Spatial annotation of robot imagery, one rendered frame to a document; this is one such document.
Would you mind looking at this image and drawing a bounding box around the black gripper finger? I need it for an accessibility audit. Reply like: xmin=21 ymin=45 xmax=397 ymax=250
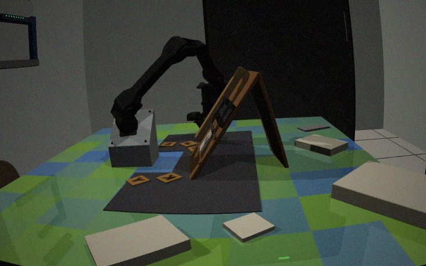
xmin=194 ymin=119 xmax=205 ymax=128

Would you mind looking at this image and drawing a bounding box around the white paper ticket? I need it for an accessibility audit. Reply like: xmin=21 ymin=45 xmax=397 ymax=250
xmin=200 ymin=130 xmax=212 ymax=154

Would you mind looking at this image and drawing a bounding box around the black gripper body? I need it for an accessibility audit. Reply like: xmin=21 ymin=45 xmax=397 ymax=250
xmin=187 ymin=99 xmax=217 ymax=121

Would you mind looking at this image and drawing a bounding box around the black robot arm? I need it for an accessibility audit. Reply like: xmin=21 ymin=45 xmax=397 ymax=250
xmin=111 ymin=36 xmax=229 ymax=137

